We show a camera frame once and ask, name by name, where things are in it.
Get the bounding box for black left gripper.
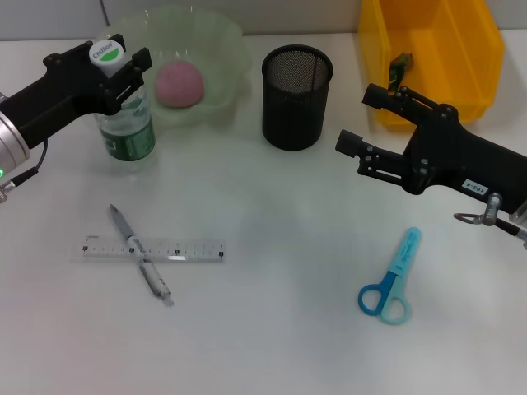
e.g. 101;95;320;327
0;33;154;150

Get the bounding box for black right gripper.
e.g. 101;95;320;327
335;83;527;225

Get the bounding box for green plastic wrapper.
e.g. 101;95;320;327
386;51;414;92

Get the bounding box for pink peach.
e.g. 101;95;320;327
154;59;206;109

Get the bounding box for clear water bottle green label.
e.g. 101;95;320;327
88;39;157;164

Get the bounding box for black mesh pen holder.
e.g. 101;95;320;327
261;44;333;152

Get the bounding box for green translucent fruit bowl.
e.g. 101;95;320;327
96;6;254;132

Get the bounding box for blue scissors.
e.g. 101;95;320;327
357;225;424;327

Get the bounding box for grey pen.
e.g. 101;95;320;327
108;203;175;308

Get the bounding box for clear plastic ruler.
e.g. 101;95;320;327
70;234;228;264

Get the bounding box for yellow plastic bin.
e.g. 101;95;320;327
357;0;506;132

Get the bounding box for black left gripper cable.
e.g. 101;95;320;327
0;137;49;202

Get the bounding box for grey right gripper cable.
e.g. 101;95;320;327
452;192;527;250

